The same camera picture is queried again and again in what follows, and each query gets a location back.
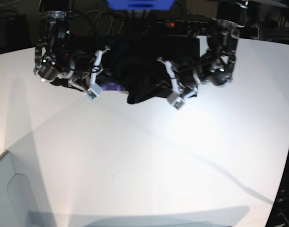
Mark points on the black T-shirt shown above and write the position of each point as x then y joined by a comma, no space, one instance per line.
131,64

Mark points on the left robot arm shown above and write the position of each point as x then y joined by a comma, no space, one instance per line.
216,66

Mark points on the black power strip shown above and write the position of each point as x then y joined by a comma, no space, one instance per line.
183,27

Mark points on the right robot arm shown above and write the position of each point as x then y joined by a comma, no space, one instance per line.
64,59

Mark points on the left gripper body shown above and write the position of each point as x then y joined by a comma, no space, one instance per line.
188,79

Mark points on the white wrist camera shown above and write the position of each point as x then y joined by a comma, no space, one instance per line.
93,92
175,100

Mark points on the blue box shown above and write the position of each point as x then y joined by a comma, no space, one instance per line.
140,4

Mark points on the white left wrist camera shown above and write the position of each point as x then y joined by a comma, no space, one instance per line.
175,100

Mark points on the grey cabinet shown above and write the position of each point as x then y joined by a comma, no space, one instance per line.
18,207

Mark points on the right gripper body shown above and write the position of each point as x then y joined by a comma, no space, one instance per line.
81,65

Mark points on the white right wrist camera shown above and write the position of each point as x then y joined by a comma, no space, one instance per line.
93,92

